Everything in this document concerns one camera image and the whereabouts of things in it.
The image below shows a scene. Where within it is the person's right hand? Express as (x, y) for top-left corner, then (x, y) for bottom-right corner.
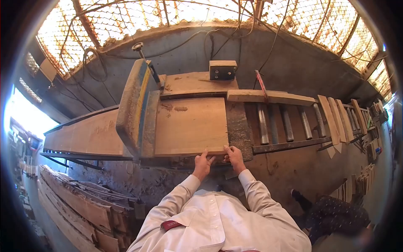
(222, 145), (248, 176)

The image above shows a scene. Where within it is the person's left hand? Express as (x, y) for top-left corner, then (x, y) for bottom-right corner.
(192, 149), (216, 182)

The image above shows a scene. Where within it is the long wide wooden plank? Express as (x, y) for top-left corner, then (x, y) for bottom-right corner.
(43, 97), (229, 157)

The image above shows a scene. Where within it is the metal roller conveyor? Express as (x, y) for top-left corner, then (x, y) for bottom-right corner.
(251, 100), (373, 155)

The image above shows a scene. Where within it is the pale wooden fence board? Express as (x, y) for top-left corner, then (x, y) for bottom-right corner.
(226, 89), (317, 107)

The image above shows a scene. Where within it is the person's body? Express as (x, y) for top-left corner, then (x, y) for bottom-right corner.
(127, 188), (312, 252)

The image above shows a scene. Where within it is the red metal bar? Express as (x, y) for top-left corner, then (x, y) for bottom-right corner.
(255, 70), (269, 103)

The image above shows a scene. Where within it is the dusty band saw machine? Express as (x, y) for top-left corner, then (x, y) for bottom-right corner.
(115, 42), (254, 168)

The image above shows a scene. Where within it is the short wooden slat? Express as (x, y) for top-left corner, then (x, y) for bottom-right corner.
(351, 98), (368, 135)
(317, 94), (341, 159)
(327, 97), (347, 144)
(335, 99), (355, 143)

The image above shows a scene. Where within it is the stack of small wood pieces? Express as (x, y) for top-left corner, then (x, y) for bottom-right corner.
(329, 163), (377, 203)

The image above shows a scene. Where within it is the pile of rough planks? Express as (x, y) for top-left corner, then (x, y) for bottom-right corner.
(37, 165), (140, 252)

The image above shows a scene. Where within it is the black electrical switch box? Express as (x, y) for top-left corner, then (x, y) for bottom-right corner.
(209, 60), (238, 81)

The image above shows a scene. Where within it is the metal guide rail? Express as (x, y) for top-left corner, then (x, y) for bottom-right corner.
(39, 152), (134, 171)

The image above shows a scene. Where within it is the wire mesh window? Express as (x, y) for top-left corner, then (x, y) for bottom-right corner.
(35, 0), (392, 95)

